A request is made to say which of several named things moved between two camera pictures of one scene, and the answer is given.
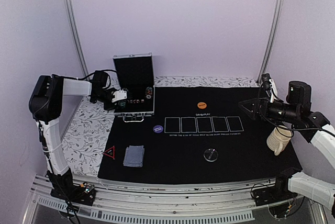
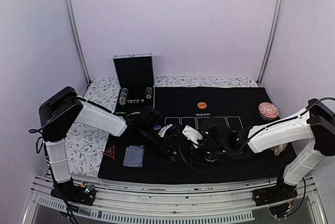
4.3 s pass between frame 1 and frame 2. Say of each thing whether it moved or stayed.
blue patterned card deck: stayed
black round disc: stayed
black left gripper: moved
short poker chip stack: stayed
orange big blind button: stayed
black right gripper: moved
